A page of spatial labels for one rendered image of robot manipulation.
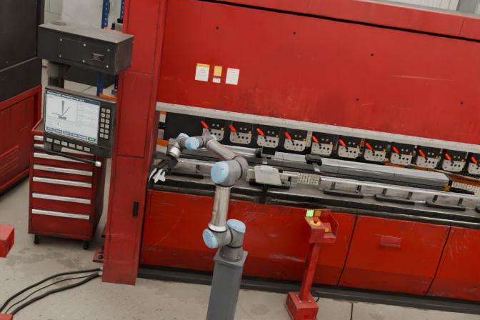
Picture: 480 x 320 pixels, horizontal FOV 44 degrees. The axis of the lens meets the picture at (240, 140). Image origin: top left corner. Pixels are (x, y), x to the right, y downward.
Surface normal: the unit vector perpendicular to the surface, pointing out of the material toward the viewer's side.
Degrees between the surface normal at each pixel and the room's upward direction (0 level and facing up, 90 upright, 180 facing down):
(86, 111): 90
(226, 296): 90
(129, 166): 90
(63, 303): 0
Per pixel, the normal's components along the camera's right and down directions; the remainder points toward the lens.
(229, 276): -0.22, 0.33
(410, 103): 0.04, 0.37
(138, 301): 0.15, -0.92
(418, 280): 0.00, 0.57
